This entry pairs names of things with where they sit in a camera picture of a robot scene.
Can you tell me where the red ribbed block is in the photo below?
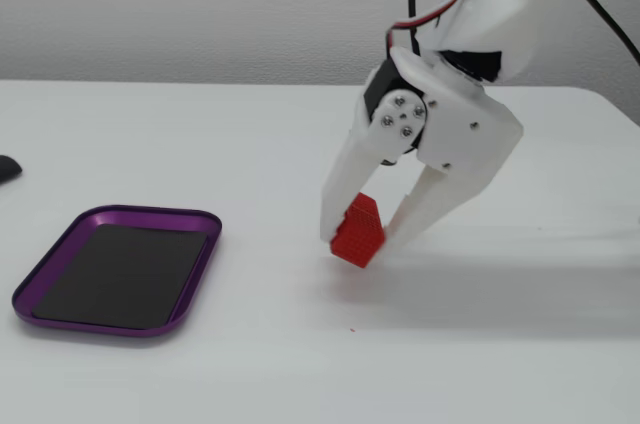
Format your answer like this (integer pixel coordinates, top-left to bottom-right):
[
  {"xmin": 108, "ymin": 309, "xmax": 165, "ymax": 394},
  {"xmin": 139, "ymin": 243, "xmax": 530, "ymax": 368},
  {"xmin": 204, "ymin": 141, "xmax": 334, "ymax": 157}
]
[{"xmin": 329, "ymin": 192, "xmax": 386, "ymax": 269}]

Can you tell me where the purple metal tray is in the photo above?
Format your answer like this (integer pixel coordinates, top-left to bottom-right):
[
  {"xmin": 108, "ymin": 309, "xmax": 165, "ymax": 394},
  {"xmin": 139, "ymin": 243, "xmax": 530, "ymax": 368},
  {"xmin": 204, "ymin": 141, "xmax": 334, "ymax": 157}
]
[{"xmin": 10, "ymin": 203, "xmax": 224, "ymax": 339}]

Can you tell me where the black mat tray liner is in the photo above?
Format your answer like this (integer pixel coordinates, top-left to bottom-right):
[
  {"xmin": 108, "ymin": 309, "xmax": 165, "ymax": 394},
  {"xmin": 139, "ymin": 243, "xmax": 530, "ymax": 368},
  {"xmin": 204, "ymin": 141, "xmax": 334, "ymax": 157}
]
[{"xmin": 30, "ymin": 223, "xmax": 210, "ymax": 331}]

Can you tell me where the red white servo wire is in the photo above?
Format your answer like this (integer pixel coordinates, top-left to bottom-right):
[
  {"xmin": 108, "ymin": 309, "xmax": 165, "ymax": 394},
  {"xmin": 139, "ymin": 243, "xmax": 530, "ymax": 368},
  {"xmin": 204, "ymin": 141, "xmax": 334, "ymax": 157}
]
[{"xmin": 384, "ymin": 0, "xmax": 499, "ymax": 51}]

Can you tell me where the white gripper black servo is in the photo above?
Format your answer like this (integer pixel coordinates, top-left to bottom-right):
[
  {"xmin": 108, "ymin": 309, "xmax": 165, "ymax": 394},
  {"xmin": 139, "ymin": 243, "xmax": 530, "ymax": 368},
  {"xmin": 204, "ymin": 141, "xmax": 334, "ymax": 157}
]
[{"xmin": 319, "ymin": 46, "xmax": 525, "ymax": 249}]

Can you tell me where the dark rounded object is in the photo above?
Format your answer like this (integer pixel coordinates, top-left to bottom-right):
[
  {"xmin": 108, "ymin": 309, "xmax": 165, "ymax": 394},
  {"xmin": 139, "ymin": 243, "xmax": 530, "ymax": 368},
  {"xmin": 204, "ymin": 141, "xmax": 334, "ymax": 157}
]
[{"xmin": 0, "ymin": 154, "xmax": 24, "ymax": 183}]

